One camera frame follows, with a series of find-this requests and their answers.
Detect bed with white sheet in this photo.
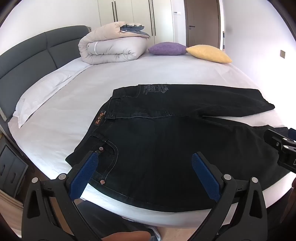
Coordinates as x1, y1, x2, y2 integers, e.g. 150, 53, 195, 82
8, 49, 292, 227

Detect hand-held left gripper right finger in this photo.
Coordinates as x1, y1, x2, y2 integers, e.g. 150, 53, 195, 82
191, 152, 275, 241

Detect yellow cushion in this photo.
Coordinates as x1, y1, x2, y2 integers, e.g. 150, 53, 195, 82
185, 44, 233, 64

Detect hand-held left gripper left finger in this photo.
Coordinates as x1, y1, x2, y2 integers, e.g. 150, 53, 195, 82
21, 151, 102, 241

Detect grey padded headboard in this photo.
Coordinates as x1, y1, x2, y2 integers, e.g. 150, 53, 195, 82
0, 25, 90, 121

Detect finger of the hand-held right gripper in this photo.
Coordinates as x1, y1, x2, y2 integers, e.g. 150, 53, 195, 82
264, 128, 296, 173

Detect brown door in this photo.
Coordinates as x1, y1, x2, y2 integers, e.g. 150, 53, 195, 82
184, 0, 222, 48

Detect white pillow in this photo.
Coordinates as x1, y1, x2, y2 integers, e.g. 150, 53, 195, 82
13, 62, 93, 129

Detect black denim pants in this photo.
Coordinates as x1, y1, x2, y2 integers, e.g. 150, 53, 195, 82
65, 84, 295, 212

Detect white wardrobe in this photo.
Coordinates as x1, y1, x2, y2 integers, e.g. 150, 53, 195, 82
97, 0, 186, 46

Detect dark shorts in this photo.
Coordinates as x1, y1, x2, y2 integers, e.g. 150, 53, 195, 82
76, 201, 162, 241

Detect folded beige duvet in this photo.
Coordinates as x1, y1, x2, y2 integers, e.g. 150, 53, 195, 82
78, 22, 151, 65

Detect dark nightstand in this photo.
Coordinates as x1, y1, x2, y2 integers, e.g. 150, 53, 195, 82
0, 136, 29, 198

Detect person's leg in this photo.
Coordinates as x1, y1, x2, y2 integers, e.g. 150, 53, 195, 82
101, 229, 155, 241

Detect purple cushion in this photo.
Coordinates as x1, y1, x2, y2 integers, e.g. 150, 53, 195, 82
147, 42, 188, 56

